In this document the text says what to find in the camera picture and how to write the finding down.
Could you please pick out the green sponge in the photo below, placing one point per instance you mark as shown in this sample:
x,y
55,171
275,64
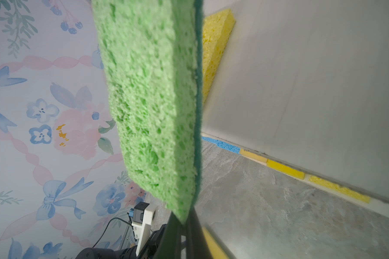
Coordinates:
x,y
152,57

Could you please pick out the light yellow cellulose sponge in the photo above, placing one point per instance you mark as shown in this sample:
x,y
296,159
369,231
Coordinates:
x,y
217,30

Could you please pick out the blue sponge front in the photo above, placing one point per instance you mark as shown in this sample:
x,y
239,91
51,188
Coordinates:
x,y
223,145

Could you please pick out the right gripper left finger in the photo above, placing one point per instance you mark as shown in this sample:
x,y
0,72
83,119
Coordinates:
x,y
170,245

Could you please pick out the white two-tier metal shelf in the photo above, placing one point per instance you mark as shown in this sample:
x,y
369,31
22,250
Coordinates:
x,y
306,84

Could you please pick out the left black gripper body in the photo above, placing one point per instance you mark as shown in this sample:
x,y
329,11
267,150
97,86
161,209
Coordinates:
x,y
149,249

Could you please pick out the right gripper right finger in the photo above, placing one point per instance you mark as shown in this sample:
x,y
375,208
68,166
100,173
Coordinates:
x,y
196,243

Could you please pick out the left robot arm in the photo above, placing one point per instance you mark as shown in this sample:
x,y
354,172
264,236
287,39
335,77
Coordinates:
x,y
97,253

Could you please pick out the bright yellow scouring sponge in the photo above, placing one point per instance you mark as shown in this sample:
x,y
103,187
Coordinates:
x,y
286,169

